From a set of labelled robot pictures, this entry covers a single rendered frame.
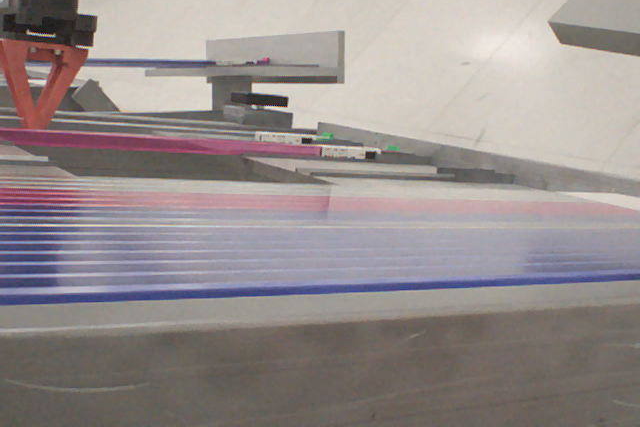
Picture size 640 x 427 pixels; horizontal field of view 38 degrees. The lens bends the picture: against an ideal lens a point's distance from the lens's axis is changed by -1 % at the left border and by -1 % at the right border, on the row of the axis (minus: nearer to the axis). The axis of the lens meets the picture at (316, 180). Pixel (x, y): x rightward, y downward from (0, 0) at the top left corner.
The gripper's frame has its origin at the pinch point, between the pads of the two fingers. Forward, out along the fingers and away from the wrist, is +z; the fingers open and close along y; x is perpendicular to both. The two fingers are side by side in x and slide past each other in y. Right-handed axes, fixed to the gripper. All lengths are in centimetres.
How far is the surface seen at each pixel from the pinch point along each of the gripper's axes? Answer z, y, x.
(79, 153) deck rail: 3.5, -7.9, 6.6
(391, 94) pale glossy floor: -4, -135, 134
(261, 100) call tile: -3.0, -8.3, 25.8
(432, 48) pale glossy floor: -18, -135, 147
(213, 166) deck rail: 4.1, -7.8, 20.7
